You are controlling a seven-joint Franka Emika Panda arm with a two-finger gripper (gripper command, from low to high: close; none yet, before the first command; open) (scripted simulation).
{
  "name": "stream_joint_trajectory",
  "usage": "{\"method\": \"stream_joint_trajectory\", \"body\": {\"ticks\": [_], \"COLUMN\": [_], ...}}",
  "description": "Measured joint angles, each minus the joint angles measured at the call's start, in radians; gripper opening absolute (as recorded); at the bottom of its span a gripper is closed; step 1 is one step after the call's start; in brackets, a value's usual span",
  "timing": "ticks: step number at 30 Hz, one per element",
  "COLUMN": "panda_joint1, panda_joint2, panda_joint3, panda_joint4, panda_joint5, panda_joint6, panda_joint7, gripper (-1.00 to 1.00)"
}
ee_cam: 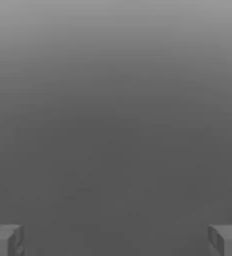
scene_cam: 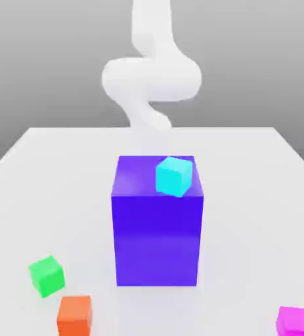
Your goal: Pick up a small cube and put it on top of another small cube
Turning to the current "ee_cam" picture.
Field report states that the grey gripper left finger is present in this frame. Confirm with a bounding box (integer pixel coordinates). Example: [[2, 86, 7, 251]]
[[0, 223, 26, 256]]

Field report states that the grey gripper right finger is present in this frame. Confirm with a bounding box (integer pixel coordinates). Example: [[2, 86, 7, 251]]
[[207, 223, 232, 256]]

